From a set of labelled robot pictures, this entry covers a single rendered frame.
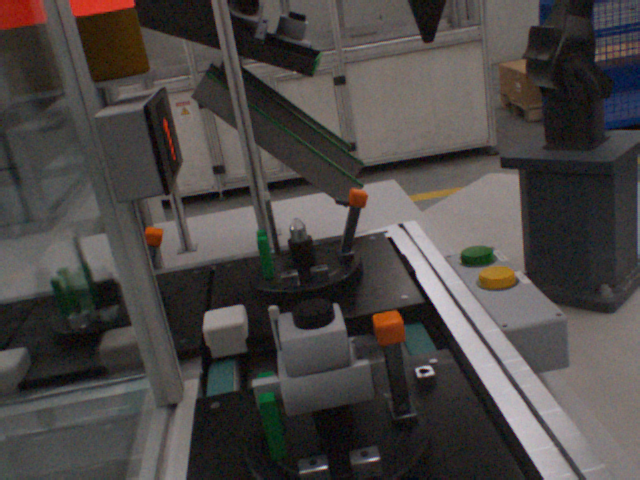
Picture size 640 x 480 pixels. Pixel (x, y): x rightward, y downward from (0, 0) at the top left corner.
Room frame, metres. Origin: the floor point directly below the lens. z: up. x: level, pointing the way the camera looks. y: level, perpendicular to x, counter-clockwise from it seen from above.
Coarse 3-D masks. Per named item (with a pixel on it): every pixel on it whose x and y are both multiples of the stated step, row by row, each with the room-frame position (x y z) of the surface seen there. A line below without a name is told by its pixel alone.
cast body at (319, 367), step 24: (312, 312) 0.42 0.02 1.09; (336, 312) 0.44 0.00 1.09; (288, 336) 0.41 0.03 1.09; (312, 336) 0.41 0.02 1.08; (336, 336) 0.41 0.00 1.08; (288, 360) 0.41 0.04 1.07; (312, 360) 0.41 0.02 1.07; (336, 360) 0.41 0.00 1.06; (360, 360) 0.42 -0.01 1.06; (264, 384) 0.42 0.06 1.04; (288, 384) 0.41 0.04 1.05; (312, 384) 0.41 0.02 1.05; (336, 384) 0.41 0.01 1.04; (360, 384) 0.41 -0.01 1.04; (288, 408) 0.41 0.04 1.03; (312, 408) 0.41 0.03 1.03
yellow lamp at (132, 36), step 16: (96, 16) 0.55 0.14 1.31; (112, 16) 0.55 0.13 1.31; (128, 16) 0.56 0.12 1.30; (80, 32) 0.56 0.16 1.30; (96, 32) 0.55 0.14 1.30; (112, 32) 0.55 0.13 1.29; (128, 32) 0.56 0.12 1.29; (96, 48) 0.55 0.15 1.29; (112, 48) 0.55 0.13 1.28; (128, 48) 0.55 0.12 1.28; (144, 48) 0.57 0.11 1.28; (96, 64) 0.55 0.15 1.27; (112, 64) 0.55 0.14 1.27; (128, 64) 0.55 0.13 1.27; (144, 64) 0.57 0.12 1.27; (96, 80) 0.55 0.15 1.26
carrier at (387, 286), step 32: (256, 256) 0.88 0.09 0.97; (288, 256) 0.81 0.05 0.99; (320, 256) 0.79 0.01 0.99; (352, 256) 0.76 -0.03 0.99; (384, 256) 0.80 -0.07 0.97; (224, 288) 0.79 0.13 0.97; (256, 288) 0.73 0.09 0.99; (288, 288) 0.71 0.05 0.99; (320, 288) 0.70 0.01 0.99; (352, 288) 0.72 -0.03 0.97; (384, 288) 0.71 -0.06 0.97; (416, 288) 0.69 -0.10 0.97; (224, 320) 0.65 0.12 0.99; (256, 320) 0.68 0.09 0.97; (352, 320) 0.65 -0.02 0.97; (224, 352) 0.64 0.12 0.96
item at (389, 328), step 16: (384, 320) 0.43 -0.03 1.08; (400, 320) 0.43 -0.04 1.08; (368, 336) 0.44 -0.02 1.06; (384, 336) 0.42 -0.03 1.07; (400, 336) 0.42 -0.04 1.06; (384, 352) 0.43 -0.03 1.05; (400, 352) 0.43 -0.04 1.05; (400, 368) 0.43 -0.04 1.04; (400, 384) 0.43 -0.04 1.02; (400, 400) 0.43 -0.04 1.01
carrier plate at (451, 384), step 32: (448, 352) 0.55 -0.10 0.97; (416, 384) 0.50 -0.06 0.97; (448, 384) 0.50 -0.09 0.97; (224, 416) 0.51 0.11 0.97; (256, 416) 0.50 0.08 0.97; (448, 416) 0.45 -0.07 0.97; (480, 416) 0.45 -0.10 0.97; (192, 448) 0.47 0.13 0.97; (224, 448) 0.46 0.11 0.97; (448, 448) 0.41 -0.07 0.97; (480, 448) 0.41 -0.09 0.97
